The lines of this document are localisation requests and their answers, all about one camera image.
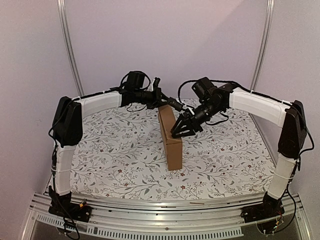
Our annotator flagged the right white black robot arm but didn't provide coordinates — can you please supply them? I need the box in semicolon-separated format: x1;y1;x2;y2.
168;77;311;223

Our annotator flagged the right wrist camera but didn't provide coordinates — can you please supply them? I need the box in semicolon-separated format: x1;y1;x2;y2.
167;97;194;112

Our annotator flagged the left aluminium corner post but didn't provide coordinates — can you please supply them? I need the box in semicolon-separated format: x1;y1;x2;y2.
56;0;85;96

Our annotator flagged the brown cardboard box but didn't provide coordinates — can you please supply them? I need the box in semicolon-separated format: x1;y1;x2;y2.
158;105;183;171

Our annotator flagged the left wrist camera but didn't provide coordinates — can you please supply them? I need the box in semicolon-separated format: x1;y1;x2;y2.
147;77;161;92

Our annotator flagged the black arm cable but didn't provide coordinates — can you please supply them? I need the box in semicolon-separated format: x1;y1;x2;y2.
119;70;152;112
177;79;313;151

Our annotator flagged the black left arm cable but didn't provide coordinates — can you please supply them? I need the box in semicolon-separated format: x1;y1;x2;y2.
119;70;152;112

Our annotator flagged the right aluminium corner post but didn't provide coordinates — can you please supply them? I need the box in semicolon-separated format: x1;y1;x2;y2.
250;0;275;91

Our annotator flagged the aluminium front rail frame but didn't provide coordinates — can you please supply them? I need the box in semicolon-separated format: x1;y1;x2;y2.
21;193;313;240

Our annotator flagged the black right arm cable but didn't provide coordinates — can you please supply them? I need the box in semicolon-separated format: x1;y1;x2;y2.
177;79;313;151

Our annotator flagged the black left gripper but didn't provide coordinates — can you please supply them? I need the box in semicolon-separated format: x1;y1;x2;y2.
135;87;172;110

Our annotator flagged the aluminium corner post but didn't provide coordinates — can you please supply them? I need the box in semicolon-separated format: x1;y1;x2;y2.
250;0;275;91
56;0;85;96

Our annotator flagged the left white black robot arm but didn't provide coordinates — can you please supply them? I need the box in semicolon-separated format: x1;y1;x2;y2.
48;70;175;220

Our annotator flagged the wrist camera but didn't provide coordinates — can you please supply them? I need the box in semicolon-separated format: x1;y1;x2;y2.
167;97;194;112
147;77;161;92

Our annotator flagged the white floral table cloth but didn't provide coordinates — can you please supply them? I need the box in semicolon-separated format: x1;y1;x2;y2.
47;98;278;201

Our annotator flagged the small wooden stick on rail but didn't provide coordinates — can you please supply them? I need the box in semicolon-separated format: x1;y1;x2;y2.
189;201;205;205

